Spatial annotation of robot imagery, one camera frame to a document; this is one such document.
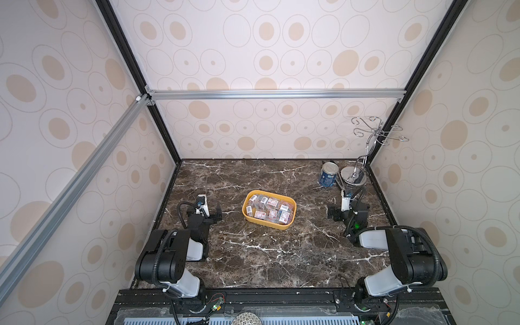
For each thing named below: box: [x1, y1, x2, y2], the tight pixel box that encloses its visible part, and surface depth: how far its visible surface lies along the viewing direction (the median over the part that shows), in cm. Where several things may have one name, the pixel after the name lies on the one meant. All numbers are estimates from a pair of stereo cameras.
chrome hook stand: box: [345, 115, 410, 183], surface depth 96 cm
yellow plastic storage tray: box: [241, 189, 298, 231], surface depth 96 cm
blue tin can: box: [318, 161, 340, 188], surface depth 105 cm
